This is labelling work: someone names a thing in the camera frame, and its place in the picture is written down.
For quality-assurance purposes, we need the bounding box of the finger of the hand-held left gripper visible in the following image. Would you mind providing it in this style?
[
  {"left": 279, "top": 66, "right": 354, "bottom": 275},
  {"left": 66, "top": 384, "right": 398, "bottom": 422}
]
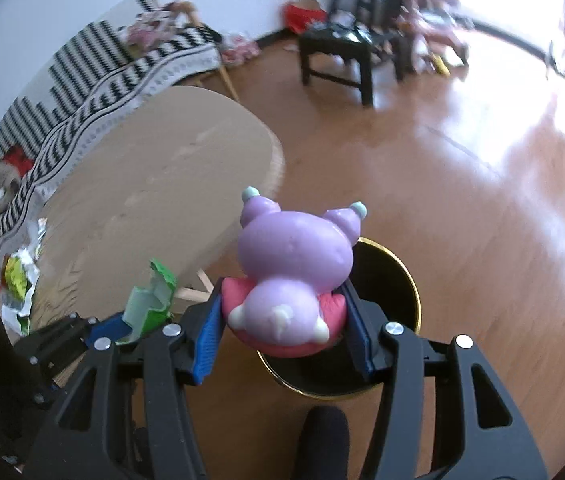
[
  {"left": 17, "top": 355, "right": 90, "bottom": 411},
  {"left": 15, "top": 312, "right": 132, "bottom": 358}
]

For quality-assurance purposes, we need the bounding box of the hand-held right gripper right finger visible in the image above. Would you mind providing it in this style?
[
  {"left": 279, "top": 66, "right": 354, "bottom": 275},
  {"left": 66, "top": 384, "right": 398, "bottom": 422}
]
[{"left": 337, "top": 280, "right": 550, "bottom": 480}]

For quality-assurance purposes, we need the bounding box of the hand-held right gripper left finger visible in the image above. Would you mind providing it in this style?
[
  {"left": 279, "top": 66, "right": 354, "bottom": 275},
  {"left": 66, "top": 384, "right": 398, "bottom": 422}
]
[{"left": 22, "top": 280, "right": 229, "bottom": 480}]

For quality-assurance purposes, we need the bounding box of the black gold-rimmed trash bin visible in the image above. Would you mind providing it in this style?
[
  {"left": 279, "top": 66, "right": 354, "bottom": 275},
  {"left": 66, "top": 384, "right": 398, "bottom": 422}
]
[{"left": 255, "top": 237, "right": 422, "bottom": 401}]

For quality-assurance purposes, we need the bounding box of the purple pink toy figure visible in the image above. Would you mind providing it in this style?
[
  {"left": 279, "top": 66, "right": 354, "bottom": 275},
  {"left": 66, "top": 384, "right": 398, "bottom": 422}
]
[{"left": 221, "top": 186, "right": 367, "bottom": 358}]

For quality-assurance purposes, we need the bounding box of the yellow green snack wrapper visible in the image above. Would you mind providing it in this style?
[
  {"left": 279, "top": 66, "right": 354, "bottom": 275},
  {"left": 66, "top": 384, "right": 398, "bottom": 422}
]
[{"left": 0, "top": 252, "right": 41, "bottom": 337}]

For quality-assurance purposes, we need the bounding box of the person's black socked foot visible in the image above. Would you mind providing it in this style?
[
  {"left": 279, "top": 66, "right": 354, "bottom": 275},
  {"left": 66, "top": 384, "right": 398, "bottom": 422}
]
[{"left": 295, "top": 406, "right": 352, "bottom": 480}]

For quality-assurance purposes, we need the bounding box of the crumpled silver foil wrapper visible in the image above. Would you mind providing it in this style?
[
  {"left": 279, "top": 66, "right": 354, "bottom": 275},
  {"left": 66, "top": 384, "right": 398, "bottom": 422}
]
[{"left": 23, "top": 217, "right": 51, "bottom": 262}]

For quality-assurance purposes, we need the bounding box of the brown plush toy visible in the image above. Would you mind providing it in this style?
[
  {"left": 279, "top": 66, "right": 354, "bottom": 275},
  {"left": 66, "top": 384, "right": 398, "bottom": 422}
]
[{"left": 0, "top": 162, "right": 22, "bottom": 213}]

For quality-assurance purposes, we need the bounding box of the round wooden table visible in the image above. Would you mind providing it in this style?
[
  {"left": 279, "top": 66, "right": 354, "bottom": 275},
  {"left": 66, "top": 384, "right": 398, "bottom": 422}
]
[{"left": 0, "top": 85, "right": 286, "bottom": 321}]

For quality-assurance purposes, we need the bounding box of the red cloth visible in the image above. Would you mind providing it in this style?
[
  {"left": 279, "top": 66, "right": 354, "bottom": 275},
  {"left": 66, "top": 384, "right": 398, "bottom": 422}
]
[{"left": 3, "top": 146, "right": 39, "bottom": 177}]

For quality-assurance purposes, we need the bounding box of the black white patterned sofa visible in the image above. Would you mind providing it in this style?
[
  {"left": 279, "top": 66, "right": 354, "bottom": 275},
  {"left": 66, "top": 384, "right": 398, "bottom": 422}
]
[{"left": 0, "top": 0, "right": 223, "bottom": 253}]

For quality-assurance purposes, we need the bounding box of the black wooden chair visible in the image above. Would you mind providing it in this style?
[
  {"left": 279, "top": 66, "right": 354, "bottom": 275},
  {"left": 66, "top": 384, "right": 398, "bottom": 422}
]
[{"left": 298, "top": 0, "right": 415, "bottom": 107}]

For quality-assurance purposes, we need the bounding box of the pink white plastic bag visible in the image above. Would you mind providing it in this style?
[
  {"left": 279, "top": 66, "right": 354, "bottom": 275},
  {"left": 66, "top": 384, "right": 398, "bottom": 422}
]
[{"left": 220, "top": 34, "right": 262, "bottom": 67}]

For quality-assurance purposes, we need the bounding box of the pink white cloth bundle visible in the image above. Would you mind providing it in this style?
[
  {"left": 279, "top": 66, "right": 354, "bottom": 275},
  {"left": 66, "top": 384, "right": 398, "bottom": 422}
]
[{"left": 125, "top": 7, "right": 186, "bottom": 48}]

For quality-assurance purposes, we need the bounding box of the pink tricycle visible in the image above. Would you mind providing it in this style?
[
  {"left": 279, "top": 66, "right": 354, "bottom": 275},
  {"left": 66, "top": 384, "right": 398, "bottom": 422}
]
[{"left": 402, "top": 0, "right": 469, "bottom": 67}]

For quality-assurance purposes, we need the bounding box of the red bag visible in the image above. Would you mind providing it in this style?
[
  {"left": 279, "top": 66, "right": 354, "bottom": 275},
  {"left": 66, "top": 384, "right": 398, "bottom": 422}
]
[{"left": 282, "top": 0, "right": 326, "bottom": 34}]

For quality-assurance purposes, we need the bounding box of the wooden sofa frame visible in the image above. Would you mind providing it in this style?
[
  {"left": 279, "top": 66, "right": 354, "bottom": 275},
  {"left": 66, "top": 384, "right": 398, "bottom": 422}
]
[{"left": 175, "top": 1, "right": 242, "bottom": 103}]

